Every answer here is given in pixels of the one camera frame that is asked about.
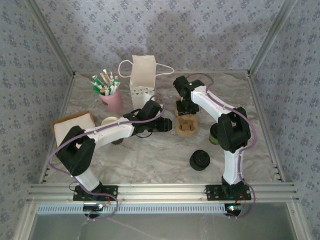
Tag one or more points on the brown paper stick wrapper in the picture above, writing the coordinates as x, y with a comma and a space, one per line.
105, 75

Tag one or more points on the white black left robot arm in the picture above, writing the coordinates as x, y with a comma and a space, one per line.
107, 132

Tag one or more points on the stack of black cup lids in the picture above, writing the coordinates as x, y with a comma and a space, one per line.
199, 160

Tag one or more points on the white cartoon print paper bag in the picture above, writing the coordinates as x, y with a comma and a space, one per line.
142, 75

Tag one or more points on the green cup with black lid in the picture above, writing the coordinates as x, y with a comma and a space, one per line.
213, 138

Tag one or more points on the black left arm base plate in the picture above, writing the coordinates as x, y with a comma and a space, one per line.
110, 192

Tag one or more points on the green white sachet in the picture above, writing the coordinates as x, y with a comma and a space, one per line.
99, 90
98, 81

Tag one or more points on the brown pulp cup carrier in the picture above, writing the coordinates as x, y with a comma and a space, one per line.
186, 127

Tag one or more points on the aluminium frame post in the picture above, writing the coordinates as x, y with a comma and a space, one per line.
50, 37
270, 35

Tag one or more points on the white paper napkins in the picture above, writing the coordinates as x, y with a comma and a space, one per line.
67, 125

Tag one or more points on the aluminium front rail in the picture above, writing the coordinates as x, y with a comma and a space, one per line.
162, 192

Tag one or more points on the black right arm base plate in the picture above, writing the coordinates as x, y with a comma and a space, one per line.
215, 192

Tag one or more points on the brown cardboard napkin tray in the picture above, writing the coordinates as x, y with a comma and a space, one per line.
91, 117

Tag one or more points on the controller board with lights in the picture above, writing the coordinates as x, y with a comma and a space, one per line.
233, 208
93, 207

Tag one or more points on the pink plastic bucket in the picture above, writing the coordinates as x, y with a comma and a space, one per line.
112, 102

